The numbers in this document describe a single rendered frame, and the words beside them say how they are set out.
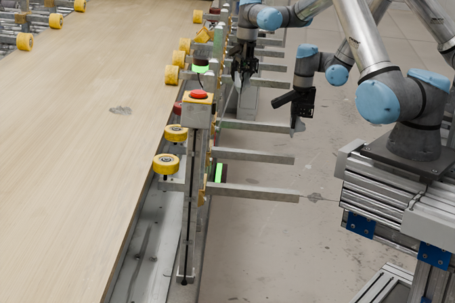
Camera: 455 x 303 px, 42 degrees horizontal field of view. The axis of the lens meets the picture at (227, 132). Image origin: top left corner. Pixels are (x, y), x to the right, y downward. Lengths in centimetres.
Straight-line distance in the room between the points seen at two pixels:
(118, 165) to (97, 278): 54
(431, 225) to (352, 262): 153
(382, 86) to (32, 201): 94
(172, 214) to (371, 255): 141
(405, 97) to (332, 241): 178
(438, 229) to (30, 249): 99
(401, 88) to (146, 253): 90
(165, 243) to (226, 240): 121
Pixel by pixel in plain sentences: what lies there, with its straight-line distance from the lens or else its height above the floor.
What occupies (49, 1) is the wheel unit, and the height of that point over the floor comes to 96.
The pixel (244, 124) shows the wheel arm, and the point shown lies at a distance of 227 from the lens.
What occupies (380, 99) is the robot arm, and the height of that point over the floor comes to 122.
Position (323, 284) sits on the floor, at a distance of 292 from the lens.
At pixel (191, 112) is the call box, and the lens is 138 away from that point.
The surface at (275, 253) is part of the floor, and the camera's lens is 307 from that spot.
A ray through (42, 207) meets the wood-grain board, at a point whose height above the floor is 90.
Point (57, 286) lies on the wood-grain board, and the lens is 130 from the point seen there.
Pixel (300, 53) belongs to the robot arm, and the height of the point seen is 115.
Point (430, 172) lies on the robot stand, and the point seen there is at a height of 104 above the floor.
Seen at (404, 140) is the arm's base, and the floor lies 109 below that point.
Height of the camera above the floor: 168
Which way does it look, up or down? 22 degrees down
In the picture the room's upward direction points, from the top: 5 degrees clockwise
